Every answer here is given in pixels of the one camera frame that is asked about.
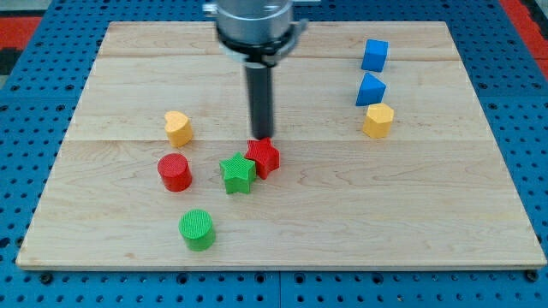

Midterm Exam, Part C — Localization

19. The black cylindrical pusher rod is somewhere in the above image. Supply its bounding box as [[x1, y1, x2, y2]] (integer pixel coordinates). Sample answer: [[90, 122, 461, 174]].
[[245, 68, 274, 139]]

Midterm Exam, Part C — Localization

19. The blue cube block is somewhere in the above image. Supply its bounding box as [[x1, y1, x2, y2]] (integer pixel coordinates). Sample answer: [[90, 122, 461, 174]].
[[360, 39, 389, 72]]

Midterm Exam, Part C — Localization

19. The yellow hexagon block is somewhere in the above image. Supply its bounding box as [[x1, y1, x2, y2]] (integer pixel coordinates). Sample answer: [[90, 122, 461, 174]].
[[362, 103, 395, 139]]

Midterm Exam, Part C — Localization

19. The red star block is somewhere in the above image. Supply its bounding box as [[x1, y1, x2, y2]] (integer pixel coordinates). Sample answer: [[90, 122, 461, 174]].
[[245, 137, 280, 180]]

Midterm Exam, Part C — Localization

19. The yellow heart block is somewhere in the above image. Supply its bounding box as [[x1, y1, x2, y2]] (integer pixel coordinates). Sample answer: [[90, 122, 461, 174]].
[[164, 110, 194, 148]]

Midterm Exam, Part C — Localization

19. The green star block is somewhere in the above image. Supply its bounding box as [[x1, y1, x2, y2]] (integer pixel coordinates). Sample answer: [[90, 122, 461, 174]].
[[219, 152, 256, 194]]

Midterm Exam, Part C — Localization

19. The blue triangular prism block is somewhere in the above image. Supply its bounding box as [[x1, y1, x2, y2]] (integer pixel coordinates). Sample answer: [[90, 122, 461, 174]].
[[355, 73, 386, 106]]

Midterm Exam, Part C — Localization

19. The red cylinder block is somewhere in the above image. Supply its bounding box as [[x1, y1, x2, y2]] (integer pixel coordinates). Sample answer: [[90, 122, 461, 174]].
[[157, 153, 193, 193]]

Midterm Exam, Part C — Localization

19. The light wooden board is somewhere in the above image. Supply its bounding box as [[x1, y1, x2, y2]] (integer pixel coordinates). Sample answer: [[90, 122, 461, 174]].
[[16, 21, 546, 271]]

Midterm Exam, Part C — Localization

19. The green cylinder block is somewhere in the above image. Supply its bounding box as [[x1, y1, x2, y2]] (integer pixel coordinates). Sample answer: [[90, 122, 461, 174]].
[[178, 209, 216, 252]]

